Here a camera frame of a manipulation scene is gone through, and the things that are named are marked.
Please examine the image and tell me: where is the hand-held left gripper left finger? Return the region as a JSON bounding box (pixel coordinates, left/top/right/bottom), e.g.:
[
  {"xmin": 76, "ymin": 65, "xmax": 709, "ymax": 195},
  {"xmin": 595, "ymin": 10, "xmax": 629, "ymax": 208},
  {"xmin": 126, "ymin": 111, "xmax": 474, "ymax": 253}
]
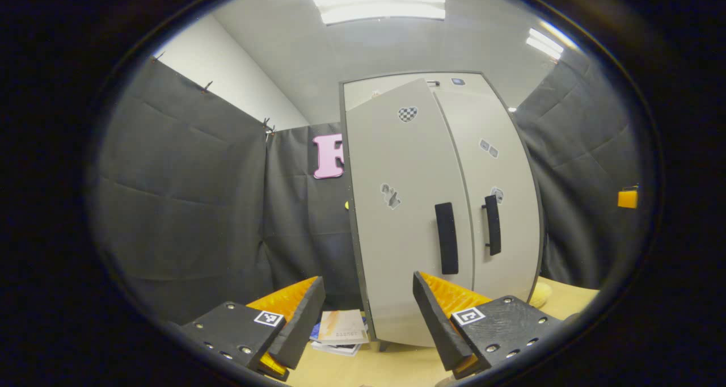
[{"xmin": 180, "ymin": 275, "xmax": 326, "ymax": 382}]

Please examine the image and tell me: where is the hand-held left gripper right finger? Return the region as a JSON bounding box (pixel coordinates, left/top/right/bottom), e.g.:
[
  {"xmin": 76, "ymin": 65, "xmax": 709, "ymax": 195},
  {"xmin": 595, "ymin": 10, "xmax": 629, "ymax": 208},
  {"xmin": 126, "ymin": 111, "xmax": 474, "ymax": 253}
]
[{"xmin": 413, "ymin": 270, "xmax": 565, "ymax": 379}]

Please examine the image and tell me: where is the grey cabinet door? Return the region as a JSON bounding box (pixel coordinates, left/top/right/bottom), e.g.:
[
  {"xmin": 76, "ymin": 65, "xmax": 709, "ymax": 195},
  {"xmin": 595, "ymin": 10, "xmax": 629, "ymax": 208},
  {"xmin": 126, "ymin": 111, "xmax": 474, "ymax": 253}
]
[
  {"xmin": 345, "ymin": 78, "xmax": 476, "ymax": 348},
  {"xmin": 434, "ymin": 86, "xmax": 542, "ymax": 302}
]

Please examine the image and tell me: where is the grey cabinet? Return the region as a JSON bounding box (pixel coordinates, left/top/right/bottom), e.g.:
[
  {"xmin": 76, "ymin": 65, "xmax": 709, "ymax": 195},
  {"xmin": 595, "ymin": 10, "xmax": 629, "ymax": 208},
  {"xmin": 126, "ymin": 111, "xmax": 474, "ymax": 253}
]
[{"xmin": 339, "ymin": 71, "xmax": 545, "ymax": 352}]

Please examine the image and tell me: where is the grey cabinet drawer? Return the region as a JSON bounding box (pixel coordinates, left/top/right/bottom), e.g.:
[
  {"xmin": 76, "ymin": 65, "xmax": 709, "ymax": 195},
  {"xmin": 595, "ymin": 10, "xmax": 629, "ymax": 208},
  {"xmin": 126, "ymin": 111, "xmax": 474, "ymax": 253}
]
[{"xmin": 344, "ymin": 73, "xmax": 500, "ymax": 111}]

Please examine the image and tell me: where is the beige cover book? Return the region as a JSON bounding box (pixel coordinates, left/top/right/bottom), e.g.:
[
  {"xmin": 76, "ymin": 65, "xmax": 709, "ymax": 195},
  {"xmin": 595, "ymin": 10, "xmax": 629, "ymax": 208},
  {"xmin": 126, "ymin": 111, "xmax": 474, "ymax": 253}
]
[{"xmin": 318, "ymin": 309, "xmax": 369, "ymax": 345}]

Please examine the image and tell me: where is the white cover book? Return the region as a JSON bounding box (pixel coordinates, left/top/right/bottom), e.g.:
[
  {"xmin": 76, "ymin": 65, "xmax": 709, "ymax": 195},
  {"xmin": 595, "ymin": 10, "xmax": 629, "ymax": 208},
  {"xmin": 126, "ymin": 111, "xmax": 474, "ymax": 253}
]
[{"xmin": 312, "ymin": 342, "xmax": 361, "ymax": 357}]

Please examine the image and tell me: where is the yellow sponge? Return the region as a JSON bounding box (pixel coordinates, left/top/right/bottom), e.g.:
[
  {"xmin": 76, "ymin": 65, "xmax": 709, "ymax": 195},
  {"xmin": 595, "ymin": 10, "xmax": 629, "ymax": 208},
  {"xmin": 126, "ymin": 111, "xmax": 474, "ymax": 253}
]
[{"xmin": 529, "ymin": 282, "xmax": 552, "ymax": 309}]

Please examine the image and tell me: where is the black backdrop cloth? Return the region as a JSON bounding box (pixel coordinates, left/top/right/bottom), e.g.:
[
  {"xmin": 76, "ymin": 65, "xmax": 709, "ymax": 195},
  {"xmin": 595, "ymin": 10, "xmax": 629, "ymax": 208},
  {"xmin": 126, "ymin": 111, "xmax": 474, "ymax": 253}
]
[{"xmin": 94, "ymin": 49, "xmax": 641, "ymax": 325}]

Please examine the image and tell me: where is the large ceiling light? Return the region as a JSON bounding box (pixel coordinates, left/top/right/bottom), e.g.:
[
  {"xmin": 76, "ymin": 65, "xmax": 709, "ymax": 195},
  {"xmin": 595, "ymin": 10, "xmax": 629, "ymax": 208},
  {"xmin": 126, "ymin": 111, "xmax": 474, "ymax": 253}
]
[{"xmin": 313, "ymin": 0, "xmax": 446, "ymax": 26}]

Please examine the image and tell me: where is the black door handle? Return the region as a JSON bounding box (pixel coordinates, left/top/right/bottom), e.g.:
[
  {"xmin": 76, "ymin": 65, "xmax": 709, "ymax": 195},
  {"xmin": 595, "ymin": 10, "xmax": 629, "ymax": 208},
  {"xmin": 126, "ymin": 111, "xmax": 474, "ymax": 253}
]
[
  {"xmin": 482, "ymin": 195, "xmax": 503, "ymax": 256},
  {"xmin": 434, "ymin": 202, "xmax": 459, "ymax": 275}
]

